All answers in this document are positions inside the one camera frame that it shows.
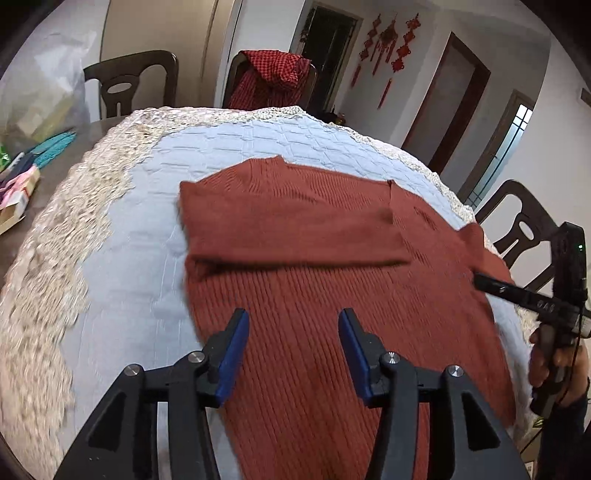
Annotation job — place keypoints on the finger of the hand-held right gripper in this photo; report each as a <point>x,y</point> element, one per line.
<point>505,290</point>

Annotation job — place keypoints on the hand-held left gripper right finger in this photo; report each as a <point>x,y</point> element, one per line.
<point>355,355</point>

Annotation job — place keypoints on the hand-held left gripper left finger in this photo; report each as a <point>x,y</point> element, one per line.
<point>233,355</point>

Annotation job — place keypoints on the rust red knit sweater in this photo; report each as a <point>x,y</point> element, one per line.
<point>300,230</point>

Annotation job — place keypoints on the person's right forearm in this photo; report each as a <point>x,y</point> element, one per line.
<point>565,443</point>

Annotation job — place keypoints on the person's right hand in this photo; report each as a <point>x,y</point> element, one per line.
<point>572,374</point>

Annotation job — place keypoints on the dark wooden chair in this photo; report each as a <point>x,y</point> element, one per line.
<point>161,64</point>
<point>508,194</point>
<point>232,78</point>

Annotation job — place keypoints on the blue quilted lace-edged table cover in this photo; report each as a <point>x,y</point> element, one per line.
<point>138,254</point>

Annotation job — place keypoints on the brown wooden door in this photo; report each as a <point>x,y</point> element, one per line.
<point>445,106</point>

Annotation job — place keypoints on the pink and green box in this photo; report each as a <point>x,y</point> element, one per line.
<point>18,189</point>

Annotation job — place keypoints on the teal woven item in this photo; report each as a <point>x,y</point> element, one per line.
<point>51,147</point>

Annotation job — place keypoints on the red checked garment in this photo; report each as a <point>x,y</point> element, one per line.
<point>272,78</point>

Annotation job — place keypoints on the dark open doorway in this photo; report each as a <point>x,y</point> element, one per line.
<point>330,50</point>

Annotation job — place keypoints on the clear plastic bag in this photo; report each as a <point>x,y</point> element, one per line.
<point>41,92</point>

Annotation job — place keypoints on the window with brown frame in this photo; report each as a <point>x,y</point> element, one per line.
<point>503,147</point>

